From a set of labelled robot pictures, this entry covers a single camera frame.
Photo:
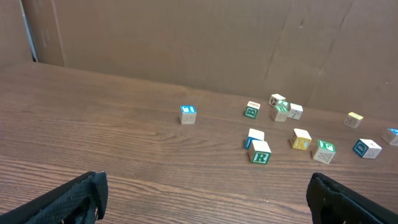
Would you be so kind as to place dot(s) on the plain wooden block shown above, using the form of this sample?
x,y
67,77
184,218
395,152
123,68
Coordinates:
x,y
253,134
275,98

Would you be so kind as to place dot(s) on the rear plain wooden block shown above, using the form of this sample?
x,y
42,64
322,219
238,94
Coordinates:
x,y
275,98

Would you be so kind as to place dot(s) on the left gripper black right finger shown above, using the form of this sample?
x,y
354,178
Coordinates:
x,y
331,202

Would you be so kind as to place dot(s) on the yellow-sided wooden block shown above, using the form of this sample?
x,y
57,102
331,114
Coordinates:
x,y
300,139

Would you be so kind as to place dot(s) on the blue-top block far left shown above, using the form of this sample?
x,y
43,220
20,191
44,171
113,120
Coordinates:
x,y
188,114

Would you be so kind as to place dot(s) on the green L letter block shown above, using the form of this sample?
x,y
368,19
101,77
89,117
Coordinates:
x,y
283,103

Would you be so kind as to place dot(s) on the green R letter block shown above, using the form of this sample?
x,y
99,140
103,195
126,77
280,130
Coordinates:
x,y
259,152

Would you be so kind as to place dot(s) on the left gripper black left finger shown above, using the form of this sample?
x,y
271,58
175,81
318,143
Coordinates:
x,y
81,200

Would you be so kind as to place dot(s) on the green F letter block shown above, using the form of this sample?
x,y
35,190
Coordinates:
x,y
324,152

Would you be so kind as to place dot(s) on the blue-sided wooden block rear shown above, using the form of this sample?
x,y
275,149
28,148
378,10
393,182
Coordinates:
x,y
295,111

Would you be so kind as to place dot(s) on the plain top wooden block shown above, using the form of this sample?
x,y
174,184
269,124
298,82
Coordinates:
x,y
253,134

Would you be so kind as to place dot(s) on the green B letter block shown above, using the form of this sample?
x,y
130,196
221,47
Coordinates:
x,y
252,109

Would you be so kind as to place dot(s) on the blue P letter block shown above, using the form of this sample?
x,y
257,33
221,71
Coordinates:
x,y
391,136

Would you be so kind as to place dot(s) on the green-top R block rear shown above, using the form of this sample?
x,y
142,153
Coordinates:
x,y
279,113

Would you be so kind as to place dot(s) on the yellow-top block far right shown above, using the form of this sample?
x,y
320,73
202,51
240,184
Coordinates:
x,y
353,120

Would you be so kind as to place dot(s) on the blue D letter block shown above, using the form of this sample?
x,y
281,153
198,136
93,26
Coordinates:
x,y
367,148

